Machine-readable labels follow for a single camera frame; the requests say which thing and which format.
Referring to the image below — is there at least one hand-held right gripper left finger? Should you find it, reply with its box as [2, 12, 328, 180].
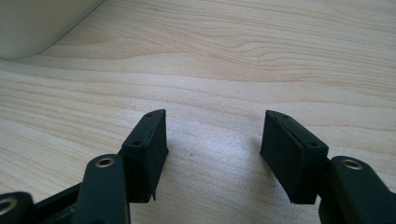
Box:
[118, 108, 170, 204]

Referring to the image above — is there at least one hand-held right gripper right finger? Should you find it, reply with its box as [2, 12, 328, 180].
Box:
[259, 109, 330, 205]

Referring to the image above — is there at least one white rounded container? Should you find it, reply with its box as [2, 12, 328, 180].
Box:
[0, 0, 106, 61]

